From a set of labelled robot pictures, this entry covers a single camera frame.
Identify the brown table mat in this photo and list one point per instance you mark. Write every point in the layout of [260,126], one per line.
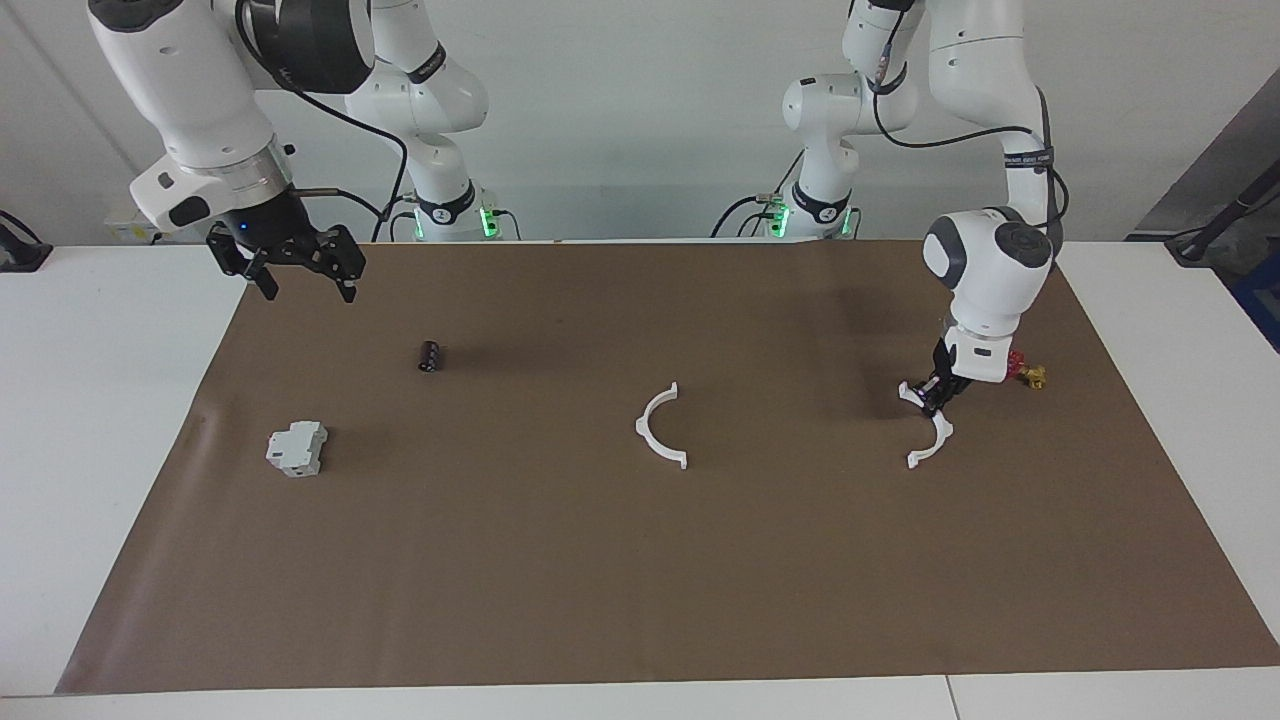
[600,560]

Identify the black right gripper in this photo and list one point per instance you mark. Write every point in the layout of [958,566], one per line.
[280,235]

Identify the white wall power socket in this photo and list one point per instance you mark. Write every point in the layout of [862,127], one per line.
[125,228]

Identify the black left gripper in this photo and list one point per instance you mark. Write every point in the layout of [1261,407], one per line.
[948,385]

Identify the white circuit breaker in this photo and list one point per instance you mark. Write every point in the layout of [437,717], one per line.
[295,450]

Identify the black cylindrical capacitor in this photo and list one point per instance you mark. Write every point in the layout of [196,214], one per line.
[431,357]

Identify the black clamp stand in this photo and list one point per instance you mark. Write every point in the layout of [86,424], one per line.
[20,255]

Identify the white half pipe clamp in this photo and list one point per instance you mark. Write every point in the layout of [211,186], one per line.
[940,440]
[648,435]

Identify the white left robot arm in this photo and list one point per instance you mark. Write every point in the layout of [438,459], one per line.
[990,260]

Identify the black tripod stand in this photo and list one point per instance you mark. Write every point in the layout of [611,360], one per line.
[1215,225]

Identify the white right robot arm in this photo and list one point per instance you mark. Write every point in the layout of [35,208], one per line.
[190,90]

